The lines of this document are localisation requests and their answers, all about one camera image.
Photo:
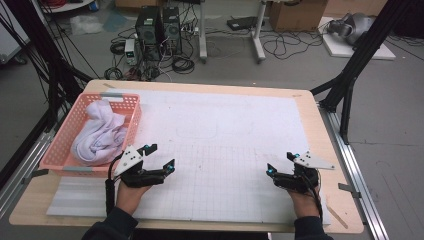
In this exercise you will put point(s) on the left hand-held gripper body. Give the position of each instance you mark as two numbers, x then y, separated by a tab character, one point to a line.
133	178

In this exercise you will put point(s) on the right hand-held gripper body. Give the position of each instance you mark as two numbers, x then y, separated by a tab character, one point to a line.
296	181

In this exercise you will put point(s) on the pale lilac towel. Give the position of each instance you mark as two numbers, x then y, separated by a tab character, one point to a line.
100	140

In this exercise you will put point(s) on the pink plastic basket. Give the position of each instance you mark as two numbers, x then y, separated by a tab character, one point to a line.
63	140

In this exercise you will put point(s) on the person's left hand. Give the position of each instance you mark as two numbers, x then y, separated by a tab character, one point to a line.
128	196

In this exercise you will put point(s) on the person's right hand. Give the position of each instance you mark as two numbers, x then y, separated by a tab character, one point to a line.
303	201

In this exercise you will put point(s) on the thin wooden stick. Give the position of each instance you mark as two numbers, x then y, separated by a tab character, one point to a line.
336	216

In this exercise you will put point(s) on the white grid mat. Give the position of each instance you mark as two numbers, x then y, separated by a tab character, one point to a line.
216	133

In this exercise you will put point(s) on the grey power supply unit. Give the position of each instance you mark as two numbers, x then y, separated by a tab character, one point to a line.
130	50

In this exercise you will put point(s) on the white floor board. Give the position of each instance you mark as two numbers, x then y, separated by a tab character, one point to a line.
343	50

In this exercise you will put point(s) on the black computer tower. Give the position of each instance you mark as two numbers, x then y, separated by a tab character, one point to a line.
171	30
148	30

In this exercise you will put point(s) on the white metal stand leg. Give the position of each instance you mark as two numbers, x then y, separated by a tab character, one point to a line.
258	36
202	33

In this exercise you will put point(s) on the white power strip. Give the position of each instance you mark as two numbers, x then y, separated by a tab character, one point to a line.
190	29

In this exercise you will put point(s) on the black metal stand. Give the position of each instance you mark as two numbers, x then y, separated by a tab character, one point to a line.
363	50
36	36

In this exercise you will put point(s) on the blue sheet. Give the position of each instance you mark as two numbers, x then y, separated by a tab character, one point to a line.
115	21

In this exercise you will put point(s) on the clear plastic bag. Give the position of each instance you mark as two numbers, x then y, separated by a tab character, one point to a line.
85	25

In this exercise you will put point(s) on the brown cardboard box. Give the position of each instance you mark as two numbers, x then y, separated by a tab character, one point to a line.
356	6
140	3
296	15

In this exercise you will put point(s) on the black flat device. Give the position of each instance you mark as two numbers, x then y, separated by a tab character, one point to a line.
243	22

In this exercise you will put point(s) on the grey rounded device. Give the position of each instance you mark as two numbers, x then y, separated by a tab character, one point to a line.
355	28

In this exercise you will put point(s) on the round white table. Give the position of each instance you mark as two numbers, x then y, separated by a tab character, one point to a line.
66	6

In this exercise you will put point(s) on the grey metal bracket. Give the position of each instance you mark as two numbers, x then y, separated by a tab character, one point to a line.
36	173
348	188

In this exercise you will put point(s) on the aluminium rail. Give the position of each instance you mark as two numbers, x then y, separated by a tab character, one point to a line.
353	166
20	173

